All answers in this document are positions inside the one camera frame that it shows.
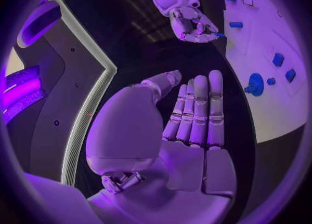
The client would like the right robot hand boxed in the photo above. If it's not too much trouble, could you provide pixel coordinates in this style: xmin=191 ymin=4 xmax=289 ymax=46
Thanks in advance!
xmin=170 ymin=6 xmax=220 ymax=44

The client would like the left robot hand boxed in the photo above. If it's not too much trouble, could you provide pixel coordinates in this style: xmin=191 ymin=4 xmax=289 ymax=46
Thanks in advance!
xmin=84 ymin=69 xmax=238 ymax=224

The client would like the white task board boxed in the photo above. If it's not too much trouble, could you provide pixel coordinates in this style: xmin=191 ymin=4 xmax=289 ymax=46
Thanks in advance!
xmin=216 ymin=0 xmax=308 ymax=144

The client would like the blue gear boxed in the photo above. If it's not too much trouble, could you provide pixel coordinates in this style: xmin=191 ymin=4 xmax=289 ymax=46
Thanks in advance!
xmin=244 ymin=73 xmax=265 ymax=97

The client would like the blue block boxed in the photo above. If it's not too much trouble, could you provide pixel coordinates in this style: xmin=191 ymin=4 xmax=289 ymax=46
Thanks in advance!
xmin=271 ymin=52 xmax=285 ymax=68
xmin=284 ymin=69 xmax=296 ymax=83

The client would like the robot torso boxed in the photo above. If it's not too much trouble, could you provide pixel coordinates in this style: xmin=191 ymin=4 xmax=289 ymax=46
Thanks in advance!
xmin=3 ymin=0 xmax=119 ymax=188

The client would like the glowing light bar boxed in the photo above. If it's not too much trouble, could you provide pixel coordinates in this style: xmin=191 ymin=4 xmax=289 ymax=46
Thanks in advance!
xmin=1 ymin=65 xmax=48 ymax=120

